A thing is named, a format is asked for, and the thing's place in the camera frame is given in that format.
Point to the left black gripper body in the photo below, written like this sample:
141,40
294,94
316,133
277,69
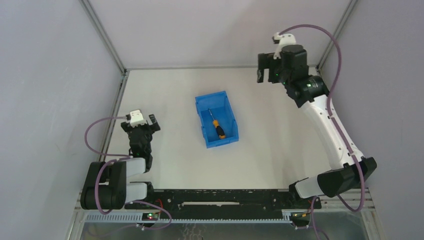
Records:
139,127

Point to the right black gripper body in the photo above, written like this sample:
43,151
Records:
265,66

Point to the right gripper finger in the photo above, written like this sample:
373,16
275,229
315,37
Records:
274,66
263,61

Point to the orange black screwdriver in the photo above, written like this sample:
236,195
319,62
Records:
219,130

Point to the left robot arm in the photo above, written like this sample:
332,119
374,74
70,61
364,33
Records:
106,185

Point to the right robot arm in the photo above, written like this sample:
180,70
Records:
349,168

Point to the blue plastic bin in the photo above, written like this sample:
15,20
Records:
222,111

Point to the small electronics board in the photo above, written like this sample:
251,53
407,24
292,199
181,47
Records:
151,216

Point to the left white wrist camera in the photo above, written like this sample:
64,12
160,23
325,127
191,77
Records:
136,118

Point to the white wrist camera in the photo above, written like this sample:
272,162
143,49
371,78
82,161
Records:
136,118
282,40

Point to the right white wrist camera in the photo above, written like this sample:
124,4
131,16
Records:
282,40

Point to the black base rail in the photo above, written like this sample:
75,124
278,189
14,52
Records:
225,203

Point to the grey cable duct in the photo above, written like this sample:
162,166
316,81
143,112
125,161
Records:
138,217

